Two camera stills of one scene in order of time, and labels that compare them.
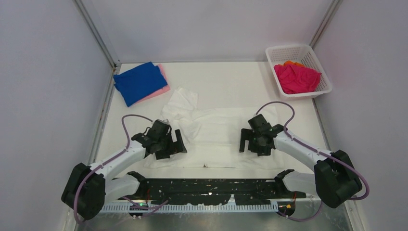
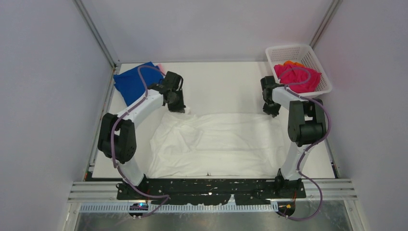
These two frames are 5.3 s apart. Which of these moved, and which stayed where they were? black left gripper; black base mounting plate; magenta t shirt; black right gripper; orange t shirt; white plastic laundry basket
Moved: black left gripper; black right gripper
Stayed: black base mounting plate; white plastic laundry basket; magenta t shirt; orange t shirt
